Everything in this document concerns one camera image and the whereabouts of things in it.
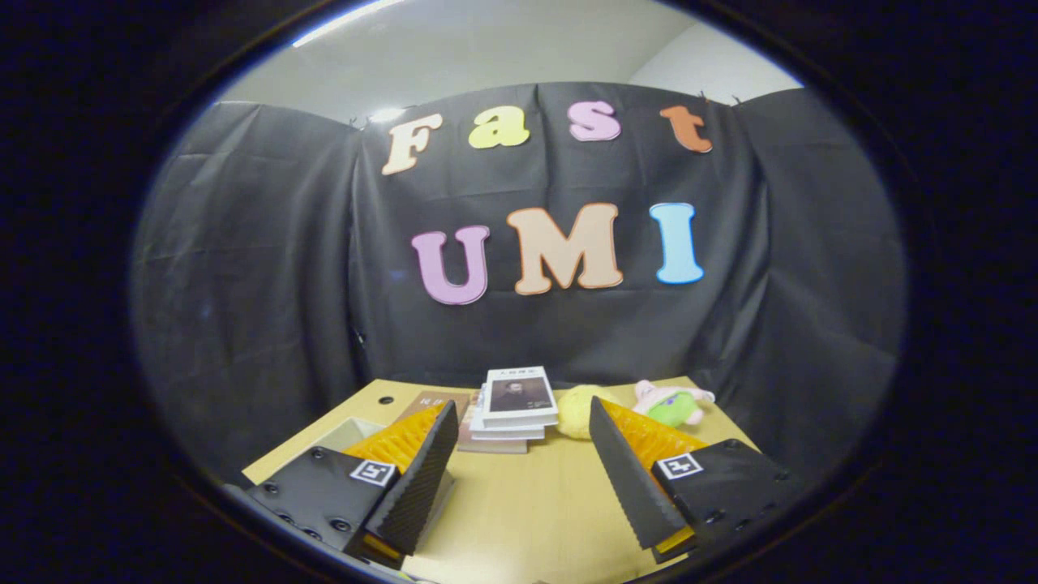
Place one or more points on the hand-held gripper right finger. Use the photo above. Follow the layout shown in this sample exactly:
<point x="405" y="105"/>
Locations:
<point x="628" y="478"/>

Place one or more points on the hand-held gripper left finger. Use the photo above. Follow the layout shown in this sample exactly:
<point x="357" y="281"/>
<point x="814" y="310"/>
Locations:
<point x="422" y="487"/>

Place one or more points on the beige fabric storage box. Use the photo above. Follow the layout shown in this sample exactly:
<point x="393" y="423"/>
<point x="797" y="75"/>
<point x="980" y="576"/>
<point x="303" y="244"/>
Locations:
<point x="349" y="430"/>

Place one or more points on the reddish brown book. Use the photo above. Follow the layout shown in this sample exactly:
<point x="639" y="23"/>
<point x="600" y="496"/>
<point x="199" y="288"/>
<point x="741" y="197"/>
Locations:
<point x="495" y="447"/>

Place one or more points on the yellow plush ball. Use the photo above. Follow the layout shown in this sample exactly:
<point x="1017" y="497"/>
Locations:
<point x="574" y="414"/>

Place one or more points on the pink star plush toy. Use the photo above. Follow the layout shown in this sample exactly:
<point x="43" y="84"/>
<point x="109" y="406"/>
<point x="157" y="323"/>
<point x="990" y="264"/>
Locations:
<point x="673" y="405"/>

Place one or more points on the plain white book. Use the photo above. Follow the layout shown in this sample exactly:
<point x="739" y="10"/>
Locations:
<point x="507" y="433"/>

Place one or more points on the white portrait cover book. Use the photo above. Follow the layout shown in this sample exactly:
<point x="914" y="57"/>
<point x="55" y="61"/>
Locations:
<point x="517" y="397"/>

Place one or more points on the black backdrop cloth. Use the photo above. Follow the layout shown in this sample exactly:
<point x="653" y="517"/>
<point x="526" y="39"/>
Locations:
<point x="284" y="284"/>

